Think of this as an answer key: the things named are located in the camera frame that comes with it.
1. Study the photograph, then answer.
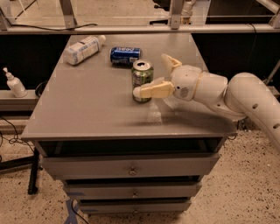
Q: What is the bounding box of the grey drawer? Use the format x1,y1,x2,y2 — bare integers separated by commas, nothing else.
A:
79,199,191,214
42,153,220,179
64,182,202,200

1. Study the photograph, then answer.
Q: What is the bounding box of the white plastic bottle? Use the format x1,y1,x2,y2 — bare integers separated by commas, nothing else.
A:
65,35,106,66

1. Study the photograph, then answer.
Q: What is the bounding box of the grey drawer cabinet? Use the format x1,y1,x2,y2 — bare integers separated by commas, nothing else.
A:
22,34,236,204

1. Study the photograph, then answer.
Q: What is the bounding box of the black metal stand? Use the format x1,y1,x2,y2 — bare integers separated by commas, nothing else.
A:
0,147,41,195

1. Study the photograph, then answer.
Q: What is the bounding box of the blue Pepsi can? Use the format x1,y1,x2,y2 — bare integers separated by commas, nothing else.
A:
109,46,142,67

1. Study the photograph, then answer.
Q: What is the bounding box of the white pump dispenser bottle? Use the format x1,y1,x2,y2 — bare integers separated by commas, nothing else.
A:
3,67,27,98

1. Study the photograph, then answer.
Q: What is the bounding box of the top grey drawer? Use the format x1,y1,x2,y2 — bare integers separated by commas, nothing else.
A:
42,153,220,179

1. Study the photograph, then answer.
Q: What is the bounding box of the upper metal frame rail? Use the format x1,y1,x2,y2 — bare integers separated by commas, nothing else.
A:
0,24,280,35

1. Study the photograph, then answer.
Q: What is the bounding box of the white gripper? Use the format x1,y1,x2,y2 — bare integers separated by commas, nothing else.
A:
132,53,202,102

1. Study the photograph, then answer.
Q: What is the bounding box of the black floor cable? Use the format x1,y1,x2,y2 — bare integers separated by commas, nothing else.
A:
0,115,35,163

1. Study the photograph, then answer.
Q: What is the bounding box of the middle grey drawer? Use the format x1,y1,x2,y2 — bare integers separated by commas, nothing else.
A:
64,182,202,200

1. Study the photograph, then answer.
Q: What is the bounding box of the bottom grey drawer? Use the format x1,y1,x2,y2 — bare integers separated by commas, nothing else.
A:
79,199,191,214

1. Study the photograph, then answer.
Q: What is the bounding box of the green soda can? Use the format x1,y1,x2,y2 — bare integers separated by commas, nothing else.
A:
131,59,153,89

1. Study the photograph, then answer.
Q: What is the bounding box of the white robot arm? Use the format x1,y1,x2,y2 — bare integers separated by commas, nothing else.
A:
133,54,280,149

